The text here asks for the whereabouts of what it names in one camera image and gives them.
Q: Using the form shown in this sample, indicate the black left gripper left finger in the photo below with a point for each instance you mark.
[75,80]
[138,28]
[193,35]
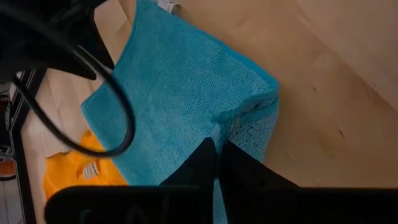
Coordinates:
[140,205]

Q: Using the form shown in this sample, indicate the orange microfiber towel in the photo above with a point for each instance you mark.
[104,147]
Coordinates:
[68,174]

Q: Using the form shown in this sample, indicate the blue microfiber towel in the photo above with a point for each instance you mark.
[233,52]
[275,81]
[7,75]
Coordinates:
[186,77]

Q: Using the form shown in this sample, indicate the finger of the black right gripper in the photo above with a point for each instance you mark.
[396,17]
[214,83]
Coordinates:
[93,40]
[62,60]

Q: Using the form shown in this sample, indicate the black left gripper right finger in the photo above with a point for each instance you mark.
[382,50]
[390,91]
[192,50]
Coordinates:
[295,205]

